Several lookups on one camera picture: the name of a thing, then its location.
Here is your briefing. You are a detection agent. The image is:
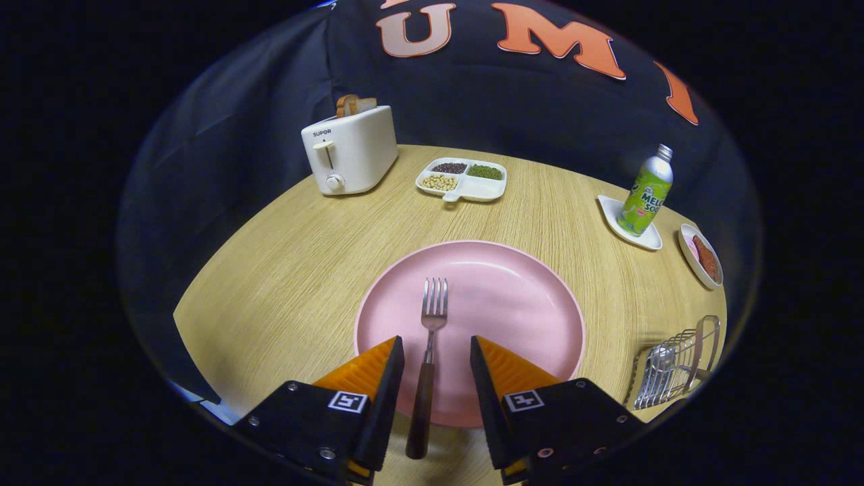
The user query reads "pink round plate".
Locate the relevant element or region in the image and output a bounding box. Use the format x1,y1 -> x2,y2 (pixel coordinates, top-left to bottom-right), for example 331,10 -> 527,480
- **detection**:
354,240 -> 586,429

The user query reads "white divided dish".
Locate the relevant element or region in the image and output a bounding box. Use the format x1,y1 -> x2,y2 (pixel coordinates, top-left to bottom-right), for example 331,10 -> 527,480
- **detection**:
415,157 -> 508,203

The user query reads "metal spoon with wooden handle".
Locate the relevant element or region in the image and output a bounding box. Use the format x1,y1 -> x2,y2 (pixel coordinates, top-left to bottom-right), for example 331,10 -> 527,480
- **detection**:
648,344 -> 715,385

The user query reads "white oval food plate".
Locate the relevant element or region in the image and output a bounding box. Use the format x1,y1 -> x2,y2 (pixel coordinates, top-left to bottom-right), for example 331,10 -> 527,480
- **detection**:
678,223 -> 724,290

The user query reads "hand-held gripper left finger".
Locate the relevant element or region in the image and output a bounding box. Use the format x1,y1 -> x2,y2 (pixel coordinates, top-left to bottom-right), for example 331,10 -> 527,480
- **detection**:
233,335 -> 406,485

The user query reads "white square coaster tray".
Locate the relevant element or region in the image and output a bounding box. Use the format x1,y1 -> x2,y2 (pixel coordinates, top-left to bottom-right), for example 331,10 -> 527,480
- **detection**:
597,195 -> 663,251

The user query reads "metal wire cutlery rack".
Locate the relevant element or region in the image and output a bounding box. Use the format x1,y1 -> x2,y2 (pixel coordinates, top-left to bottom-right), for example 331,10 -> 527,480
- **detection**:
632,315 -> 721,410

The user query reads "metal fork with wooden handle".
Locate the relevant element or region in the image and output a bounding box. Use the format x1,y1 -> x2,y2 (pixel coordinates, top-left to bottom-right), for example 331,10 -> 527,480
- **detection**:
406,277 -> 449,460

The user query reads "green soda bottle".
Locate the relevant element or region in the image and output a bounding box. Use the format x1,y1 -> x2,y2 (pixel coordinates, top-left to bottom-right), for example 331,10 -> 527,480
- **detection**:
616,144 -> 674,237

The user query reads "white toaster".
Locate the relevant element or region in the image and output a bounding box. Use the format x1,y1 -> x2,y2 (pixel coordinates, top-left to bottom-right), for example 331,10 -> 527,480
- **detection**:
301,105 -> 399,196

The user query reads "brown fried meat cutlet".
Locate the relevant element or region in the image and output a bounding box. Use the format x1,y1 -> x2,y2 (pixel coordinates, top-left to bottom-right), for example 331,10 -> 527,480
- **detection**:
692,234 -> 721,283

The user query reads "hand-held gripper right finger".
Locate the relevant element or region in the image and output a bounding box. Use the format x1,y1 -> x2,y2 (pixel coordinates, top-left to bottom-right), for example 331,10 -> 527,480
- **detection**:
470,335 -> 649,486

